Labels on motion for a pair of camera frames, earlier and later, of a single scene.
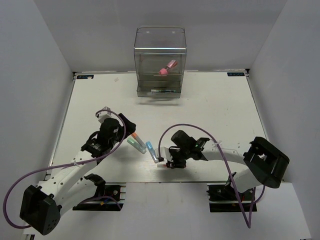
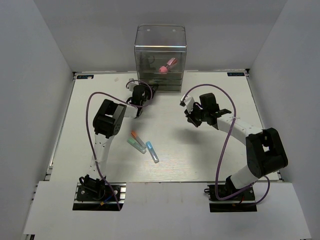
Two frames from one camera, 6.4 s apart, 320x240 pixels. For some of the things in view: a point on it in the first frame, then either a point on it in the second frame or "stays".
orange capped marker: (141, 142) stays
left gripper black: (131, 127) → (151, 89)
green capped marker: (135, 144) stays
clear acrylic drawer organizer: (160, 52) stays
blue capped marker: (152, 152) stays
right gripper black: (175, 163) → (191, 116)
